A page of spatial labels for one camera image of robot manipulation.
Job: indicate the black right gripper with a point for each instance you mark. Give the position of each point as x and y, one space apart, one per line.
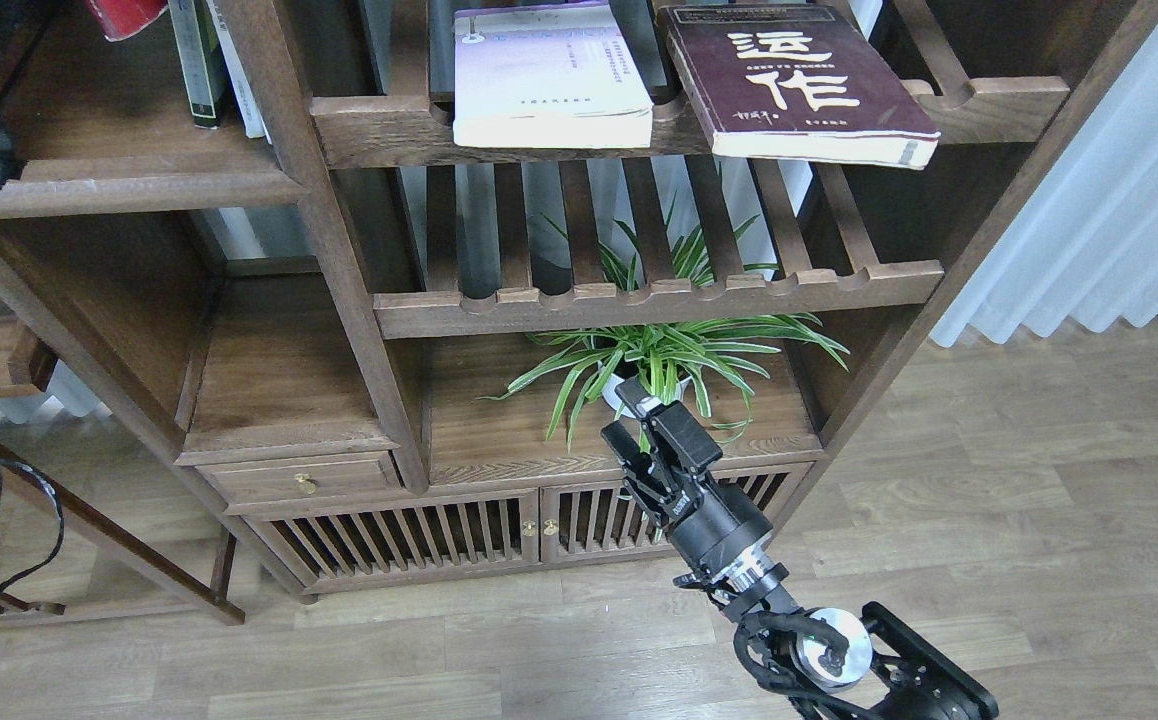
718 530

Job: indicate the red paperback book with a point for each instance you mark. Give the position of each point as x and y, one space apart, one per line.
122 19

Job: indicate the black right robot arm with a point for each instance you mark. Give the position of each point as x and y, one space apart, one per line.
829 663

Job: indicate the white plant pot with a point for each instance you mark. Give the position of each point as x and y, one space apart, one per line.
625 372

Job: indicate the green spider plant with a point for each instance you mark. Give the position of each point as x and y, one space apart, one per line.
661 351

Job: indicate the right slatted cabinet door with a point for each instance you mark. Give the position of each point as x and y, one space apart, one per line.
596 522

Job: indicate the slatted cabinet door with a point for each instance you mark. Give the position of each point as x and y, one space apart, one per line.
596 522
363 544

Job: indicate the dark wooden bookshelf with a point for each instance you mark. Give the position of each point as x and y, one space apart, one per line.
360 283

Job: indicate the left slatted cabinet door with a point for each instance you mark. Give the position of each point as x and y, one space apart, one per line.
363 544

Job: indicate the lavender white paperback book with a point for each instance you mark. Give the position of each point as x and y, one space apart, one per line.
552 76

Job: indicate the maroon book with white characters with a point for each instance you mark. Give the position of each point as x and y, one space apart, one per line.
794 81

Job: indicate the small wooden drawer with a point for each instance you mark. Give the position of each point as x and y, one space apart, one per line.
300 478

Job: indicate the white upright book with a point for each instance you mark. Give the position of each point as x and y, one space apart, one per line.
254 125

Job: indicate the white sheer curtain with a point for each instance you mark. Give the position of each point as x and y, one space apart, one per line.
1085 247

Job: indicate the dark green upright book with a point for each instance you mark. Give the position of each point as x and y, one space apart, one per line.
202 61

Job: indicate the wooden side furniture frame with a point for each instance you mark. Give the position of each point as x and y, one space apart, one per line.
33 359

